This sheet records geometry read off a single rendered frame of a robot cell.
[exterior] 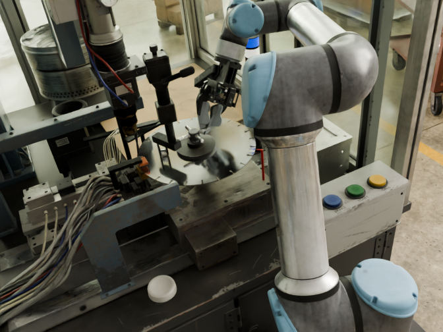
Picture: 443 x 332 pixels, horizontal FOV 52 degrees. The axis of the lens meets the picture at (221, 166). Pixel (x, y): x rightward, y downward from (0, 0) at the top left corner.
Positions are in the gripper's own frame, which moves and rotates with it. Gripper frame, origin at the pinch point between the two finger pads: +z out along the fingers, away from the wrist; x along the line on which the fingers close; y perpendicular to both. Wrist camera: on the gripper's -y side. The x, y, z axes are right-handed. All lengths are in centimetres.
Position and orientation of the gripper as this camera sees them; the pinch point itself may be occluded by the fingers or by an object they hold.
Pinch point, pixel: (204, 129)
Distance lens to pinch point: 126.0
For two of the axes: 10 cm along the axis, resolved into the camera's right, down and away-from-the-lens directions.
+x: 8.6, 1.5, 4.8
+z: -2.8, 9.3, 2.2
